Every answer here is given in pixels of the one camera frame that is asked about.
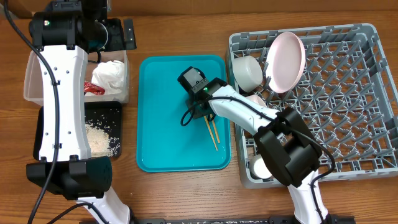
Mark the wooden chopstick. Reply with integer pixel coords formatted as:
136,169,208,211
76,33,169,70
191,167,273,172
204,116,218,151
210,114,221,144

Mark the grey bowl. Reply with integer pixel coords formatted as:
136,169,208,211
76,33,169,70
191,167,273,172
232,56,263,92

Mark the small pink bowl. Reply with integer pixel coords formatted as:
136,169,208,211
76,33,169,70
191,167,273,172
246,95,267,108

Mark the white napkin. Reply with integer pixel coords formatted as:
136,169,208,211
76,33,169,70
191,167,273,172
91,60,125,95

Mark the white cup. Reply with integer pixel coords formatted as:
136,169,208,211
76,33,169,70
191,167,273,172
249,154,272,179

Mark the large white plate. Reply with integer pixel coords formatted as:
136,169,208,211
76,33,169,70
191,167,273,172
266,32,306,93

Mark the leftover rice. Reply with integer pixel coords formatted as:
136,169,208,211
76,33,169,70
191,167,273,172
85,119,121,157

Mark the red snack wrapper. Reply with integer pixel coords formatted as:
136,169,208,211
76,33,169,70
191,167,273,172
83,81,105,95

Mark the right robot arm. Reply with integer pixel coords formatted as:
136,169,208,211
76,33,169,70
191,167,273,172
178,78,331,223

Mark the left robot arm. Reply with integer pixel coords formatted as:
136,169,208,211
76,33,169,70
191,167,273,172
26,1,135,223

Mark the grey dishwasher rack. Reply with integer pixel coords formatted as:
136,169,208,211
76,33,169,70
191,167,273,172
226,22,398,189

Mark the clear plastic waste bin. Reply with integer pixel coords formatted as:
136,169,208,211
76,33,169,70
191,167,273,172
24,50,130,106

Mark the teal serving tray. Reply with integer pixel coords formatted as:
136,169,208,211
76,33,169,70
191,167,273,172
136,55,231,172

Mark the black plastic tray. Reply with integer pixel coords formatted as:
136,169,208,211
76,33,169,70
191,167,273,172
32,100,123,162

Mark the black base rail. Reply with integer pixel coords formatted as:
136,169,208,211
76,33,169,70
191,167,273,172
79,215,355,224

